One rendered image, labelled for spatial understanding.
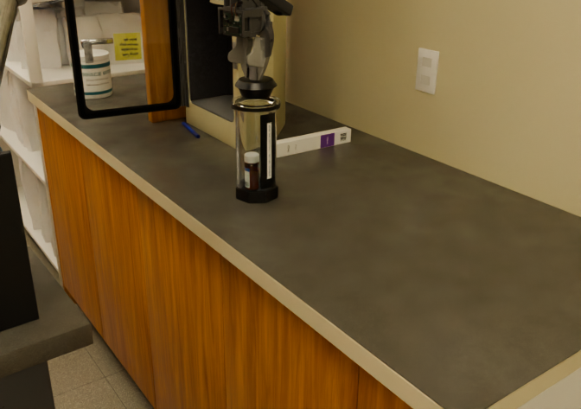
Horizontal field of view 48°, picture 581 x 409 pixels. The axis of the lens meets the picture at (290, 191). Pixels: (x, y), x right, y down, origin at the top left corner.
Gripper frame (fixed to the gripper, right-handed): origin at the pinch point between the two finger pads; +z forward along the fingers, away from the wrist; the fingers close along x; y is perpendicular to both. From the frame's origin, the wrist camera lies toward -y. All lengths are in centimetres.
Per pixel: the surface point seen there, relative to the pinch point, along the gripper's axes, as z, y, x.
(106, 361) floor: 123, -7, -83
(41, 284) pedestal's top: 29, 53, -2
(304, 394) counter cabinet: 52, 24, 34
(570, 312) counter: 29, 1, 72
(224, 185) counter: 28.9, 0.8, -9.7
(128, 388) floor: 123, -3, -64
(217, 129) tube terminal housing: 25.9, -22.1, -35.3
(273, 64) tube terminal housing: 6.3, -29.8, -20.8
